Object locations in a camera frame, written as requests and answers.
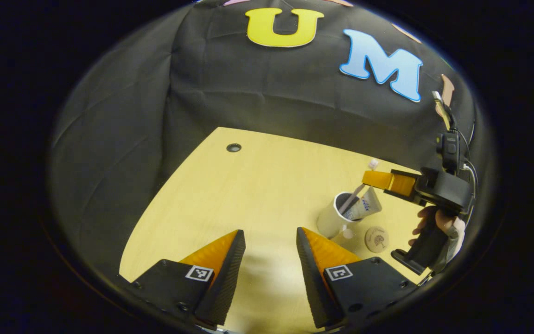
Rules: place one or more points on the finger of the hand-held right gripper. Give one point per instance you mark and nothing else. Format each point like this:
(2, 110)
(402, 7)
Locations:
(403, 184)

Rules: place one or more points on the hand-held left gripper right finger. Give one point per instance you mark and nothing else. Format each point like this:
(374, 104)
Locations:
(311, 278)

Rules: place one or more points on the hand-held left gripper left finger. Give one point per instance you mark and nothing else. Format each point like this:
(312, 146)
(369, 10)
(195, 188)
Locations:
(227, 278)

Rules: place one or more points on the white toothbrush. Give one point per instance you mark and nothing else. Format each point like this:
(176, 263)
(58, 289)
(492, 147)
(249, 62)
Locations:
(373, 163)

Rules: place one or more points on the white toothpaste tube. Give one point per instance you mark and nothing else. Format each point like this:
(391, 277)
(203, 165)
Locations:
(369, 204)

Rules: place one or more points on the round cork coaster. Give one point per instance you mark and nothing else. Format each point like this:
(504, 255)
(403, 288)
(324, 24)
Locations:
(377, 240)

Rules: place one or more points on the light wooden desktop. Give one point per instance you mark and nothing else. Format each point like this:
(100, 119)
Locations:
(248, 195)

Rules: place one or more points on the black backdrop cloth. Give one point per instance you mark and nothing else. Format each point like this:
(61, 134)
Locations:
(248, 93)

